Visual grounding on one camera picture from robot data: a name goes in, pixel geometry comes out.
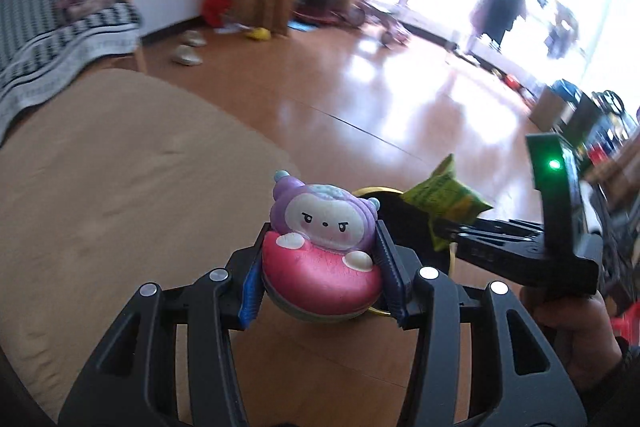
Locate person's right hand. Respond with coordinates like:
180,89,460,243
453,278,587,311
520,287,622,390

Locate blue hanging clothes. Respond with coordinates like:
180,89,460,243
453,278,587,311
547,2,581,58

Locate black bin with gold rim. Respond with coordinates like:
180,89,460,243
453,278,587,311
350,187,457,318

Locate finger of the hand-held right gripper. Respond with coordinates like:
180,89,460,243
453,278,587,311
431,218,547,259

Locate black hanging garment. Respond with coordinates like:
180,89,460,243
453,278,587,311
467,0,528,52

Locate chair with striped blanket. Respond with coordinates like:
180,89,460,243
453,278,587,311
0,0,143,142

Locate cardboard box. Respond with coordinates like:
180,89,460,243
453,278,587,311
530,84,576,132

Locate pink children's tricycle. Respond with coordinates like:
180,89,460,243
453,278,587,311
350,0,413,48

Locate red bag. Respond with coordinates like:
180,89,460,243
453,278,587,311
202,0,233,28

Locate person's right forearm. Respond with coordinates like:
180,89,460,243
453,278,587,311
575,337,640,427

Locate purple and pink squishy toy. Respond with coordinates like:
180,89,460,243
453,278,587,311
261,170,383,323

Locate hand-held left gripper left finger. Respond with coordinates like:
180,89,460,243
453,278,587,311
57,222,274,427

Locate green snack packet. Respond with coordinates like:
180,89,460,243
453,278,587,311
400,153,493,253

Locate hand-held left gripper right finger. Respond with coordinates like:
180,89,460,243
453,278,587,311
372,219,588,427

